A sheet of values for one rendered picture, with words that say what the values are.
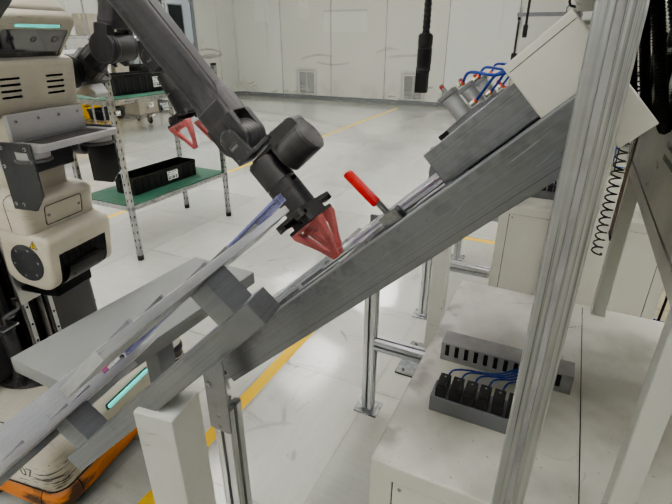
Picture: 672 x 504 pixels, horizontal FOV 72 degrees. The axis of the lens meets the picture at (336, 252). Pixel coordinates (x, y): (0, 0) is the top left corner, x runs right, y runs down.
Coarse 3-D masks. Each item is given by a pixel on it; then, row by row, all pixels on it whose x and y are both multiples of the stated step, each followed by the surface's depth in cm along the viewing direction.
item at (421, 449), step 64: (448, 320) 116; (512, 320) 116; (576, 320) 116; (640, 320) 116; (512, 384) 94; (576, 384) 94; (640, 384) 94; (384, 448) 80; (448, 448) 80; (576, 448) 80
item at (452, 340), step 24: (456, 336) 102; (456, 360) 100; (480, 360) 97; (504, 360) 95; (216, 384) 82; (456, 384) 85; (216, 408) 85; (360, 408) 173; (432, 408) 88; (456, 408) 85; (480, 408) 83; (504, 408) 83; (504, 432) 82
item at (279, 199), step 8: (272, 200) 56; (280, 200) 56; (264, 208) 57; (272, 208) 57; (256, 216) 58; (264, 216) 57; (248, 224) 59; (240, 232) 60; (232, 240) 61; (152, 328) 73; (144, 336) 74; (136, 344) 75; (128, 352) 77
